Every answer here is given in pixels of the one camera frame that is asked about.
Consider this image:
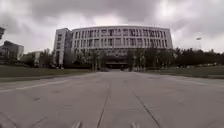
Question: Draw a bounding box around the row of trees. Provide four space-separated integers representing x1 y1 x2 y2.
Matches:
61 47 175 72
172 46 224 67

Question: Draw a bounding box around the large curved pale building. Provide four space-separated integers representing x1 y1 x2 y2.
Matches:
52 25 174 70

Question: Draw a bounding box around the grey paved plaza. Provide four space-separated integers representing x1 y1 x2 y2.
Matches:
0 70 224 128

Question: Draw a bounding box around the robot's own part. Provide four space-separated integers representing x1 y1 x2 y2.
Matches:
71 121 82 128
131 122 141 128

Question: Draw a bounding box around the grass field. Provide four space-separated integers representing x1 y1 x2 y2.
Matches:
0 64 94 83
139 65 224 80

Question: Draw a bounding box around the low pale building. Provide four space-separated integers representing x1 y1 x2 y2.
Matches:
19 50 44 66

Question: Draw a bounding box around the lamp pole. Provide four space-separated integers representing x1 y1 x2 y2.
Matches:
195 36 203 52

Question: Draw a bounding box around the grey building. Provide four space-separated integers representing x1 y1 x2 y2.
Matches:
0 40 25 62

